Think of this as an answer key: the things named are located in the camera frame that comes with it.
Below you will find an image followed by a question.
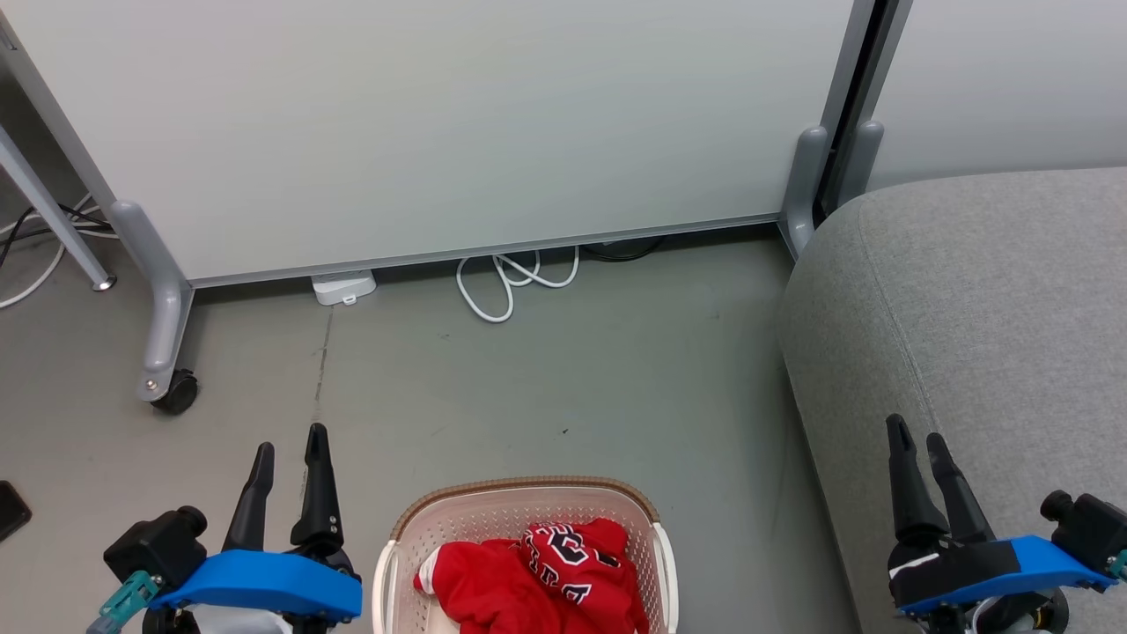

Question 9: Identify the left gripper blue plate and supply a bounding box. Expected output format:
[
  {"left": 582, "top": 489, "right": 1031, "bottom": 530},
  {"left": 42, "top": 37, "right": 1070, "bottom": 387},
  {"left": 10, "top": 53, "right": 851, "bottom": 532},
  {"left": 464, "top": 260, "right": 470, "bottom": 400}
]
[{"left": 145, "top": 423, "right": 364, "bottom": 634}]

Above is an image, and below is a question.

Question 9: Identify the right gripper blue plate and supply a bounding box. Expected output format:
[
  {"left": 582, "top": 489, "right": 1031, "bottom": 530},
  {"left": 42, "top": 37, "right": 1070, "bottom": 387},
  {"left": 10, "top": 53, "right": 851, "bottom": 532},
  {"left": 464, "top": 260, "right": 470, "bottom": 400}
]
[{"left": 885, "top": 414, "right": 1119, "bottom": 634}]

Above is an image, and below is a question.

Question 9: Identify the red jersey black white print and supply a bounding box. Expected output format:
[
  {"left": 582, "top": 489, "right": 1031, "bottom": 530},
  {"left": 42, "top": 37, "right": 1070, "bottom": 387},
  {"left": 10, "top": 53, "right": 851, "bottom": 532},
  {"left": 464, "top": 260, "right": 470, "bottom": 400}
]
[{"left": 416, "top": 518, "right": 651, "bottom": 634}]

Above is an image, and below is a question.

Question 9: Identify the grey fabric sofa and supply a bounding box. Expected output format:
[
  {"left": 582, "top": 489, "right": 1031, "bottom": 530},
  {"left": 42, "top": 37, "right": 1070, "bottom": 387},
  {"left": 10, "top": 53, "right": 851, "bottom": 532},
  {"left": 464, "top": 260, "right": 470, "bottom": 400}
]
[{"left": 777, "top": 167, "right": 1127, "bottom": 634}]

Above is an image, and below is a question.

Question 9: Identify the white perforated laundry basket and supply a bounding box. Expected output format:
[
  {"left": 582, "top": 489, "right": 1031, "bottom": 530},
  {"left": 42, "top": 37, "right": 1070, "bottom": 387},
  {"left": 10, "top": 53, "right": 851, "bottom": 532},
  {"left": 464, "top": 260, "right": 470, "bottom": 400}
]
[{"left": 372, "top": 475, "right": 681, "bottom": 634}]

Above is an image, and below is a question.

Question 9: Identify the white power adapter box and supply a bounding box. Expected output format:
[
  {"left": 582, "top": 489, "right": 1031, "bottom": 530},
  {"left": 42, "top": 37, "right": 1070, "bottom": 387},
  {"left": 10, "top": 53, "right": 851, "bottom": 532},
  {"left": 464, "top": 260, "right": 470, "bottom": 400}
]
[{"left": 311, "top": 270, "right": 378, "bottom": 306}]

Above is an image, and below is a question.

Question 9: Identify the flat black object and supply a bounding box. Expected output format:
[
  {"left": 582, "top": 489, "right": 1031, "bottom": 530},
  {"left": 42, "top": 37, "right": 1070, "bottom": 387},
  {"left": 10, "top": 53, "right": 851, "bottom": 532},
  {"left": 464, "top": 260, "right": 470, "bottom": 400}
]
[{"left": 0, "top": 480, "right": 33, "bottom": 543}]

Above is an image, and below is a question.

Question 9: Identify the grey metal table leg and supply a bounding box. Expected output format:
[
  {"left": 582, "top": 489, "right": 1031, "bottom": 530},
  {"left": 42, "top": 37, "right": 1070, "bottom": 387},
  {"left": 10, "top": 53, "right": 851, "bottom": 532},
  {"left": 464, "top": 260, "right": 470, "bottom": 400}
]
[{"left": 0, "top": 123, "right": 117, "bottom": 293}]

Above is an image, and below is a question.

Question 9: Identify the wide white partition on casters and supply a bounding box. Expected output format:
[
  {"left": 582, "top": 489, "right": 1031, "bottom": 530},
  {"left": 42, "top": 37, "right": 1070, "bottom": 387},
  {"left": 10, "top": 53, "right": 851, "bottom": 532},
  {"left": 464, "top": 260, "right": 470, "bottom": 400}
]
[{"left": 0, "top": 0, "right": 881, "bottom": 417}]

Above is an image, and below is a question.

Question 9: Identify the narrow white partition grey foot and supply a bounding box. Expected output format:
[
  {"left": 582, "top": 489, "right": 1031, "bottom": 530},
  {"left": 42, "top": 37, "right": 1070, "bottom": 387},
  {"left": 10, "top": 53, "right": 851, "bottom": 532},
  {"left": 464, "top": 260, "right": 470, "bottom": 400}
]
[{"left": 835, "top": 0, "right": 1127, "bottom": 217}]

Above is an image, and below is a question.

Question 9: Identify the looped white cable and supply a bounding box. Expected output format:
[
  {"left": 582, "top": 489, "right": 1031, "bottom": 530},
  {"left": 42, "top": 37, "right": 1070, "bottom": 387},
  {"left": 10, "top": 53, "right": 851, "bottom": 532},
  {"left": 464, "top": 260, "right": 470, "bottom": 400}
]
[{"left": 455, "top": 247, "right": 582, "bottom": 324}]

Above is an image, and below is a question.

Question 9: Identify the white floor cable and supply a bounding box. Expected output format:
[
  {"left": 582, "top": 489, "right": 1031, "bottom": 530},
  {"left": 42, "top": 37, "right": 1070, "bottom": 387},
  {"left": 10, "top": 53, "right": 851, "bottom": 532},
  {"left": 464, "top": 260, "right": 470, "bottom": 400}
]
[{"left": 0, "top": 194, "right": 120, "bottom": 311}]

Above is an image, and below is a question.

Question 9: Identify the thin black floor cable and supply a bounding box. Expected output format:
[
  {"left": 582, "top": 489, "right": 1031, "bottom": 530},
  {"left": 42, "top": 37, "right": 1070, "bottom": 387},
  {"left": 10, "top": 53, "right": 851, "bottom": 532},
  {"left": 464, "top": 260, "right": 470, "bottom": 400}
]
[{"left": 0, "top": 204, "right": 114, "bottom": 267}]

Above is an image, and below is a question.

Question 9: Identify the black cable under partition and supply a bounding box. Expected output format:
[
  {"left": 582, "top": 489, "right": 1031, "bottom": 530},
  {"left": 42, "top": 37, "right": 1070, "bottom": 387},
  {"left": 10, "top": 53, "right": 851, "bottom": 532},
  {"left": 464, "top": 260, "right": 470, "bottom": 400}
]
[{"left": 579, "top": 235, "right": 667, "bottom": 263}]

